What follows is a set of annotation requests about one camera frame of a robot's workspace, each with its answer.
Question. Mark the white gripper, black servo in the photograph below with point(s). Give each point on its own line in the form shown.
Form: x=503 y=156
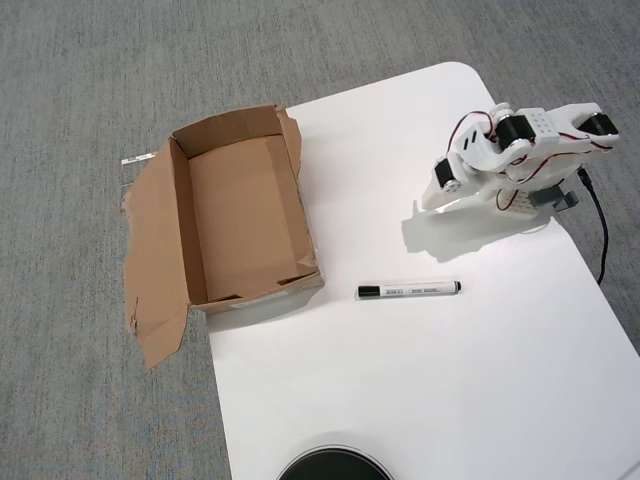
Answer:
x=446 y=192

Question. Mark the black and white marker pen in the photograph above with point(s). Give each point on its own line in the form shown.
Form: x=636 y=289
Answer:
x=415 y=289

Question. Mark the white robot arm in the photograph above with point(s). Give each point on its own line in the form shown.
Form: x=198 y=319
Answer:
x=540 y=130

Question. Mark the open brown cardboard box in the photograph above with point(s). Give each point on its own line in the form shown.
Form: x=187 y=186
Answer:
x=235 y=210

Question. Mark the grey table clamp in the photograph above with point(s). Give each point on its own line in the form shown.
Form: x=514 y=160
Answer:
x=547 y=198

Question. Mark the black round disc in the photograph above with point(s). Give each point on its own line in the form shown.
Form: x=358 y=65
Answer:
x=332 y=467

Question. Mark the white tape strip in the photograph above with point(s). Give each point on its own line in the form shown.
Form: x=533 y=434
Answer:
x=137 y=159

